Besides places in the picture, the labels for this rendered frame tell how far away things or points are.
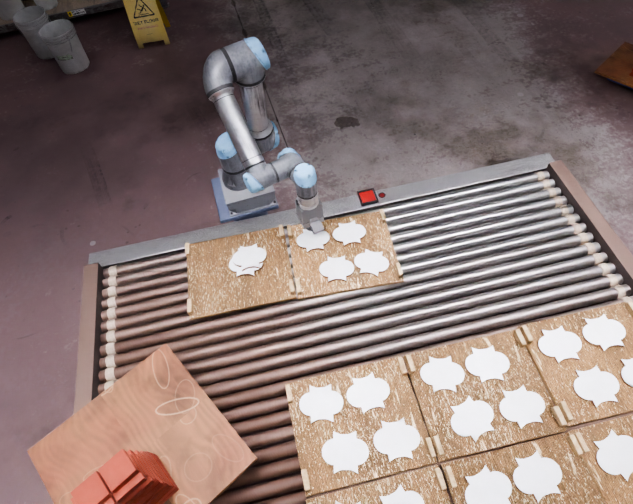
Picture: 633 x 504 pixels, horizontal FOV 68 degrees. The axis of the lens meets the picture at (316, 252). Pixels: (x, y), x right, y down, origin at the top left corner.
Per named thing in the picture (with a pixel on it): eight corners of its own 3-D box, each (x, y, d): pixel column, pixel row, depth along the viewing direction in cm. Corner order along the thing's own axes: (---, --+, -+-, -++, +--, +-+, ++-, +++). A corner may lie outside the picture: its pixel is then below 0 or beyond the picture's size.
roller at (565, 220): (105, 324, 184) (100, 319, 180) (571, 217, 197) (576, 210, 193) (105, 336, 181) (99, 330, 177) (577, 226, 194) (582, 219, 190)
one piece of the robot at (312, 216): (305, 216, 164) (308, 243, 177) (328, 206, 166) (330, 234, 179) (291, 193, 170) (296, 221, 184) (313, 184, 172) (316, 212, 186)
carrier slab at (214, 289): (187, 246, 197) (186, 244, 196) (283, 227, 199) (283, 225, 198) (190, 320, 177) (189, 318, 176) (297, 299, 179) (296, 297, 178)
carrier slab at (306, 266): (287, 228, 199) (286, 226, 197) (382, 212, 200) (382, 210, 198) (298, 300, 179) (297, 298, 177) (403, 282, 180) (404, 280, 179)
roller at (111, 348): (104, 348, 178) (99, 342, 174) (584, 236, 192) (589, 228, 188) (104, 360, 175) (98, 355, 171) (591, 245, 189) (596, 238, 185)
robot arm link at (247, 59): (240, 145, 207) (215, 40, 158) (270, 132, 210) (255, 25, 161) (252, 165, 202) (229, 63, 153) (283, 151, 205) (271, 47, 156)
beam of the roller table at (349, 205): (95, 260, 204) (88, 253, 199) (544, 161, 218) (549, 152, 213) (94, 277, 199) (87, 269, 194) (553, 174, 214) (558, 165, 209)
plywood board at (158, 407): (30, 452, 144) (26, 451, 143) (167, 345, 161) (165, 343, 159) (107, 602, 121) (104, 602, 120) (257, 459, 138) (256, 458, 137)
